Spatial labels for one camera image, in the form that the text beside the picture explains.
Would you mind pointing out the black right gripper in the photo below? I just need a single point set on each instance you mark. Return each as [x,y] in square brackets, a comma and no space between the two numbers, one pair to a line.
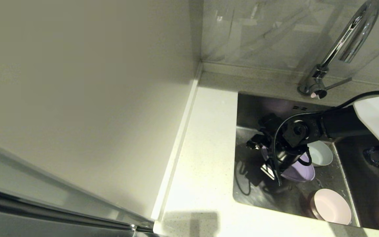
[285,154]

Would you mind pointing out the lavender plastic plate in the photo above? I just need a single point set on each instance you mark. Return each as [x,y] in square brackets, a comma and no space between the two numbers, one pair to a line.
[299,172]

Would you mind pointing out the small pale grey-blue cup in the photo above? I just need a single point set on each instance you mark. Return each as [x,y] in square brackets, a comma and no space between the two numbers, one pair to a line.
[322,154]

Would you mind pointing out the small pale pink cup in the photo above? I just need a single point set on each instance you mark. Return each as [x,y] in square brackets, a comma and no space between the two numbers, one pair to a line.
[332,206]

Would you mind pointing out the chrome gooseneck faucet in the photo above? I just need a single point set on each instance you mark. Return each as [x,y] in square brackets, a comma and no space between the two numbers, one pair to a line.
[339,44]

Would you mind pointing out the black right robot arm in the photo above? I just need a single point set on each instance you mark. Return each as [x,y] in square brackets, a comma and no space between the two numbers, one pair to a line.
[341,125]

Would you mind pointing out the stainless steel sink basin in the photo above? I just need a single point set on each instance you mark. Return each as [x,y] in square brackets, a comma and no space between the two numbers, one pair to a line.
[327,182]

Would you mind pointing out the stone backsplash upstand strip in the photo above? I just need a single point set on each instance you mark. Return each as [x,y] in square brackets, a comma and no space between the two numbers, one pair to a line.
[258,71]

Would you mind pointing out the tall beige cabinet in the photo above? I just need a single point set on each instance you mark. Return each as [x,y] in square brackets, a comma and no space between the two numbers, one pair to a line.
[77,98]

